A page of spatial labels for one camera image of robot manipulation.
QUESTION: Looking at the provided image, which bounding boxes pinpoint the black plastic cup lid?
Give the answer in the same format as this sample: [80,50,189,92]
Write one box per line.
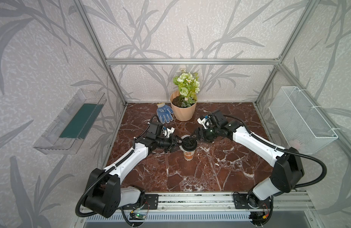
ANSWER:
[181,136,198,152]

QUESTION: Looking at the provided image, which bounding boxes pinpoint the printed paper milk tea cup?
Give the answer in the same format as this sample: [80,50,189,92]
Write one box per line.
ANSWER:
[184,151,195,161]

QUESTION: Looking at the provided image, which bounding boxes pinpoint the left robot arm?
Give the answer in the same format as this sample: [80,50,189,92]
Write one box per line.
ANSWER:
[75,134,180,218]

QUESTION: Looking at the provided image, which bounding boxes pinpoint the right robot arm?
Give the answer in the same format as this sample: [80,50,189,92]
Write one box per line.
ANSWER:
[197,117,327,208]

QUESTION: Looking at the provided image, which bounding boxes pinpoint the blue dotted work glove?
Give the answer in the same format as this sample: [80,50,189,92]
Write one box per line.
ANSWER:
[156,103,174,124]

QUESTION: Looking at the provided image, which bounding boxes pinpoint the beige ribbed flower pot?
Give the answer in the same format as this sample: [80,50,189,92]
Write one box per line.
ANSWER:
[170,91,197,122]

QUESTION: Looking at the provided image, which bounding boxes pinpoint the green white artificial flowers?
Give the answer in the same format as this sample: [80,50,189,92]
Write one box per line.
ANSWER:
[173,68,200,108]

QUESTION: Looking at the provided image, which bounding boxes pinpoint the green circuit board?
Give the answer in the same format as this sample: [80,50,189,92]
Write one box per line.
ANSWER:
[129,212,147,220]

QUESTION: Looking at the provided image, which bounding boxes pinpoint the pink item in basket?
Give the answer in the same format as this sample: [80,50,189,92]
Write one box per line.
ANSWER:
[288,139,304,151]

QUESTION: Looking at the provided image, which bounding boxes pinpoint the green mat in shelf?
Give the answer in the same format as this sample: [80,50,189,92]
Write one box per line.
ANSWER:
[59,104,104,139]

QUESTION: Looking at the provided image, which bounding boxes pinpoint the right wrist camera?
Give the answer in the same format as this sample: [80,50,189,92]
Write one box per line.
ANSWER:
[197,110,228,129]

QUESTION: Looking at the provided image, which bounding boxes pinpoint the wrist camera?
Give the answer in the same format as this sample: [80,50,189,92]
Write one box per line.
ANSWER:
[146,123,175,140]
[197,110,228,129]

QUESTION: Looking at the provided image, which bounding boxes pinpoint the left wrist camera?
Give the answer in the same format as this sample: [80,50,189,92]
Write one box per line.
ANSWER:
[146,123,175,140]

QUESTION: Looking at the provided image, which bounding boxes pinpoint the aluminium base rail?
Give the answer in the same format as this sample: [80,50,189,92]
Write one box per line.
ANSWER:
[144,191,316,212]

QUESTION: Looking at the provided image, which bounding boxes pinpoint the white wire mesh basket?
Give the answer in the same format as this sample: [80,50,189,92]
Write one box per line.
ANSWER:
[269,86,338,155]

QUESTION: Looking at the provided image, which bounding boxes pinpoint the clear acrylic wall shelf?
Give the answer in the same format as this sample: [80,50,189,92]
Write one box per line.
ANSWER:
[33,89,107,155]

